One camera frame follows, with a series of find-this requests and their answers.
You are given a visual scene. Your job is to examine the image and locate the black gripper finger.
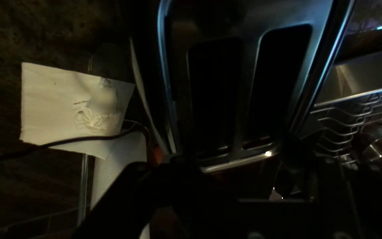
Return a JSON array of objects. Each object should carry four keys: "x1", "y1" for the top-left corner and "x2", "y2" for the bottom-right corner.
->
[{"x1": 70, "y1": 159, "x2": 209, "y2": 239}]

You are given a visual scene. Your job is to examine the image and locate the white cloth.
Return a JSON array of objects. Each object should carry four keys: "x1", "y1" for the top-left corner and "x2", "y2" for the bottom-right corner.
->
[{"x1": 18, "y1": 61, "x2": 136, "y2": 149}]

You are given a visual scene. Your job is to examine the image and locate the black power cable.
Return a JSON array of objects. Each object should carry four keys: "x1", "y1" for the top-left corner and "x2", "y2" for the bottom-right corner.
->
[{"x1": 0, "y1": 118, "x2": 153, "y2": 166}]

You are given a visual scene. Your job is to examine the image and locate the wire dish rack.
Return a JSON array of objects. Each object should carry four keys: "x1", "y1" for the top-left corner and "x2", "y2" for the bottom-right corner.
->
[{"x1": 303, "y1": 84, "x2": 382, "y2": 171}]

